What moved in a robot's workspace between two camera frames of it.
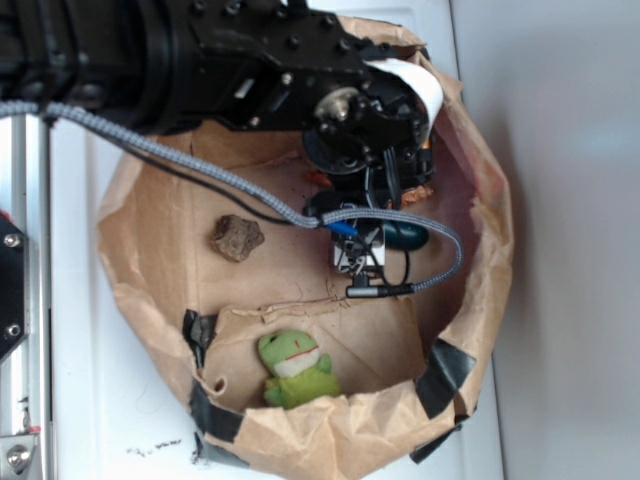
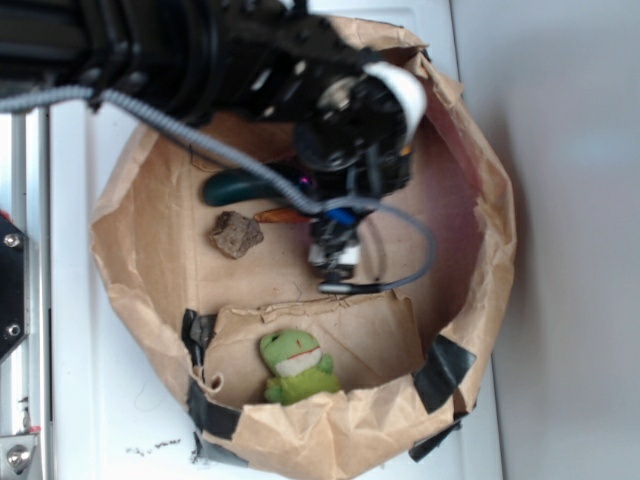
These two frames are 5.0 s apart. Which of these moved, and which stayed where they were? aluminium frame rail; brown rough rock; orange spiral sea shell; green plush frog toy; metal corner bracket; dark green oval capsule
Moved: orange spiral sea shell; dark green oval capsule
Stayed: aluminium frame rail; brown rough rock; metal corner bracket; green plush frog toy
